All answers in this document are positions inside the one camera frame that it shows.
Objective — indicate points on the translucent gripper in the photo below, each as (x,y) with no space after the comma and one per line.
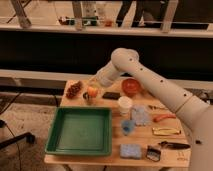
(93,82)

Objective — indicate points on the orange-red apple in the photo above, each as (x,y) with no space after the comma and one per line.
(92,92)

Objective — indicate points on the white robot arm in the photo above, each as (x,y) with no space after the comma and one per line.
(194,113)

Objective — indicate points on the green plastic tray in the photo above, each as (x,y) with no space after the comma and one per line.
(80,131)

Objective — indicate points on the black rectangular block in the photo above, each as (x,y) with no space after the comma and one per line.
(111,95)

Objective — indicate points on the small metal cup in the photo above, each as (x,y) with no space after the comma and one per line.
(87,98)

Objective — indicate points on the red grape bunch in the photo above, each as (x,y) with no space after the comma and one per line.
(73,90)

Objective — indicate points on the orange-red bowl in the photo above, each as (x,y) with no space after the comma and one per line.
(130,87)

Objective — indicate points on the white plastic cup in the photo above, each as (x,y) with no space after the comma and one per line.
(124,104)

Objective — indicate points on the small blue cup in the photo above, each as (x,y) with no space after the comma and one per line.
(127,126)

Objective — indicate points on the clear plastic bag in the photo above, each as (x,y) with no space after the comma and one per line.
(140,115)

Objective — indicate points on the small metal fork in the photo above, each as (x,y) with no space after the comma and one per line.
(156,107)

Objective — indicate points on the wooden table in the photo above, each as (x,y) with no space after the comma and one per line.
(141,135)

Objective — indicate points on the yellow banana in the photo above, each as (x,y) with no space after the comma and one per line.
(165,131)

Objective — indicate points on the blue sponge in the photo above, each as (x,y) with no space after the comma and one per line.
(130,151)

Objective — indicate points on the orange carrot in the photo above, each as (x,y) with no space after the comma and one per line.
(161,117)

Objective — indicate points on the black knife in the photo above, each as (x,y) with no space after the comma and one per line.
(174,145)

